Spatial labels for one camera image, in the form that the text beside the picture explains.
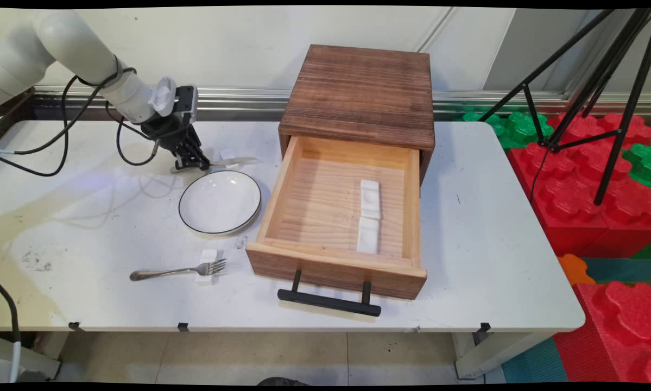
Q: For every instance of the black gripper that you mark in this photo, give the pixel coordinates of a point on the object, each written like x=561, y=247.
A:
x=168, y=130

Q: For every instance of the silver table knife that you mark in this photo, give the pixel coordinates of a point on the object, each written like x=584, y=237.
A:
x=235, y=161

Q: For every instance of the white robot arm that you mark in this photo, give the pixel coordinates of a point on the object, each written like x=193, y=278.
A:
x=75, y=49

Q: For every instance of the white plate with black rim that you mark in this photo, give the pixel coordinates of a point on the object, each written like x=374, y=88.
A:
x=219, y=203

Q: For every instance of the silver fork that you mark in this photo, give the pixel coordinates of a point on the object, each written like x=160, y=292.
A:
x=162, y=271

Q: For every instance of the light wood drawer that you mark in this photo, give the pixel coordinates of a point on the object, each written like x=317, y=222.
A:
x=330, y=271

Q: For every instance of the dark wood cabinet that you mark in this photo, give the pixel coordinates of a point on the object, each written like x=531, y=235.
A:
x=363, y=92

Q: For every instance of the white table leg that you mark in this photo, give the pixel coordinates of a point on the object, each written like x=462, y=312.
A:
x=32, y=358
x=488, y=353

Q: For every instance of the green foam block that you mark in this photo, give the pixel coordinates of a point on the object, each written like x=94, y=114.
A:
x=515, y=127
x=643, y=163

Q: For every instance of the large red foam block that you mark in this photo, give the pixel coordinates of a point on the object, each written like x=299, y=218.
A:
x=575, y=206

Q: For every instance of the orange foam piece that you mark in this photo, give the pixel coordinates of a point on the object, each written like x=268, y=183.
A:
x=575, y=269

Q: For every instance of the teal floor mat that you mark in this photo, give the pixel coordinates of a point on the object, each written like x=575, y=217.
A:
x=537, y=364

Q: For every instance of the black tripod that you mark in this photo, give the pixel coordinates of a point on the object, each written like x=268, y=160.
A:
x=624, y=108

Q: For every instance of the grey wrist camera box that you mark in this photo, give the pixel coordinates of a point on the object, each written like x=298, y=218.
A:
x=188, y=100

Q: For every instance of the white ribbed wrist mount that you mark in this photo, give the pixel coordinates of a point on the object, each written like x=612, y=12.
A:
x=162, y=96

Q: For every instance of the silver wall rail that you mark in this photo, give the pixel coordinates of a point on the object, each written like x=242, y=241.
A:
x=238, y=100

